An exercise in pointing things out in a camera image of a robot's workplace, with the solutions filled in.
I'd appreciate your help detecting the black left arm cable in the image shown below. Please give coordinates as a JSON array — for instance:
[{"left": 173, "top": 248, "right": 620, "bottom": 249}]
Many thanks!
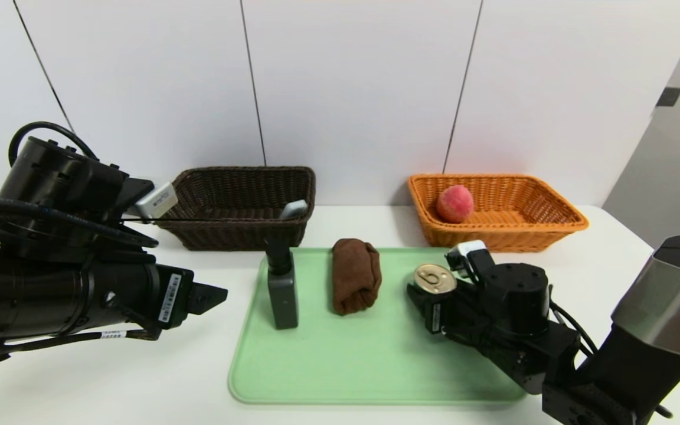
[{"left": 0, "top": 121, "right": 159, "bottom": 249}]

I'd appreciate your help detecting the orange wicker basket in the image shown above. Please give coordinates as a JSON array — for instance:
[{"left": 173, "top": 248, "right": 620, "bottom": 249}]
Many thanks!
[{"left": 407, "top": 173, "right": 590, "bottom": 254}]

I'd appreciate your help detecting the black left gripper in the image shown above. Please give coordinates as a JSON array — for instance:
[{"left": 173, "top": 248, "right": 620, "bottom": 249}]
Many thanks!
[{"left": 94, "top": 261, "right": 228, "bottom": 331}]

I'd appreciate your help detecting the clear grey plastic case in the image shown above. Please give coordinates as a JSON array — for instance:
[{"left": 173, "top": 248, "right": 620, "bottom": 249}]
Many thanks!
[{"left": 279, "top": 199, "right": 309, "bottom": 221}]

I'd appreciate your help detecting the light green plastic tray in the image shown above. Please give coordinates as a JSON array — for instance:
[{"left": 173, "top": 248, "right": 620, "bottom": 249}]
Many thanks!
[{"left": 228, "top": 247, "right": 531, "bottom": 407}]

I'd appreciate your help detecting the dark grey handheld camera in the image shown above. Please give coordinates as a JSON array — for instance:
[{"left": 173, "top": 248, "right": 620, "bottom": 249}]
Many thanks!
[{"left": 265, "top": 236, "right": 300, "bottom": 331}]

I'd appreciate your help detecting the dark brown wicker basket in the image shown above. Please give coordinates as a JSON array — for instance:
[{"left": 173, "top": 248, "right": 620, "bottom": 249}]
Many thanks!
[{"left": 154, "top": 166, "right": 317, "bottom": 251}]

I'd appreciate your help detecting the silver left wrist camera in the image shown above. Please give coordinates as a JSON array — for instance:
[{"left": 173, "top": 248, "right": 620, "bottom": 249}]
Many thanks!
[{"left": 135, "top": 181, "right": 179, "bottom": 220}]

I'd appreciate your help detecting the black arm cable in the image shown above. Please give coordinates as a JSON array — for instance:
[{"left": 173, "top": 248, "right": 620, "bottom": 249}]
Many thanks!
[
  {"left": 550, "top": 283, "right": 600, "bottom": 355},
  {"left": 0, "top": 121, "right": 159, "bottom": 249}
]

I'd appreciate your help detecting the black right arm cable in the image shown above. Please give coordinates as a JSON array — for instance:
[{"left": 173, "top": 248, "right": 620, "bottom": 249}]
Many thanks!
[{"left": 550, "top": 283, "right": 600, "bottom": 355}]

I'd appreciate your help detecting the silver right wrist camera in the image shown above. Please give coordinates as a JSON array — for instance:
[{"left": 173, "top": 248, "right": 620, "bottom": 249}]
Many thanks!
[{"left": 446, "top": 240, "right": 489, "bottom": 279}]

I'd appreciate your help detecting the round tin can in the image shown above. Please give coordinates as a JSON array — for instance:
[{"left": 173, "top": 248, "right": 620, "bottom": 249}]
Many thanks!
[{"left": 413, "top": 263, "right": 458, "bottom": 296}]

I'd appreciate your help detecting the red peach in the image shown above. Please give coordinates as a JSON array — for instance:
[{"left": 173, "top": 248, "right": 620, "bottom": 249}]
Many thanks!
[{"left": 436, "top": 184, "right": 475, "bottom": 224}]

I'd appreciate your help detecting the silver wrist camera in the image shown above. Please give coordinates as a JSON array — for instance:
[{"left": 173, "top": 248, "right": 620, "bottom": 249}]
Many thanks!
[
  {"left": 446, "top": 240, "right": 489, "bottom": 279},
  {"left": 135, "top": 181, "right": 179, "bottom": 220}
]

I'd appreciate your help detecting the rolled brown towel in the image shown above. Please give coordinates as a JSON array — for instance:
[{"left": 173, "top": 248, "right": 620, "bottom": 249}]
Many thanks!
[{"left": 332, "top": 238, "right": 383, "bottom": 317}]

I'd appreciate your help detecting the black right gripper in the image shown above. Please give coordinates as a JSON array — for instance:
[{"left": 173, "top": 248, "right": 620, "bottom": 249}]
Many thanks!
[{"left": 407, "top": 279, "right": 494, "bottom": 342}]

